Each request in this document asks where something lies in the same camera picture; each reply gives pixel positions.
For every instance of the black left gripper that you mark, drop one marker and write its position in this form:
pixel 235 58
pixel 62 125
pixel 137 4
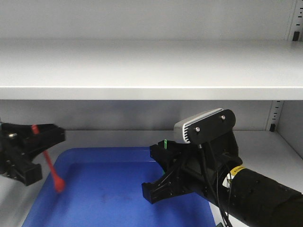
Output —
pixel 20 144

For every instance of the white cabinet shelf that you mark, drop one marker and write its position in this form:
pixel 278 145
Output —
pixel 150 70

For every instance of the blue plastic tray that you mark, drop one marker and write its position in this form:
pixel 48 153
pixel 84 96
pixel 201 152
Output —
pixel 104 189

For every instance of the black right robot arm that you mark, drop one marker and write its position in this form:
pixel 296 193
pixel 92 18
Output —
pixel 259 201

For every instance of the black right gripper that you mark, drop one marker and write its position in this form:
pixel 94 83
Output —
pixel 205 159

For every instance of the red plastic spoon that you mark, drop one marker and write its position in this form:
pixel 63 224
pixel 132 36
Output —
pixel 58 182

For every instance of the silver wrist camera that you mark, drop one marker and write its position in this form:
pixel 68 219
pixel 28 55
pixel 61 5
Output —
pixel 204 127

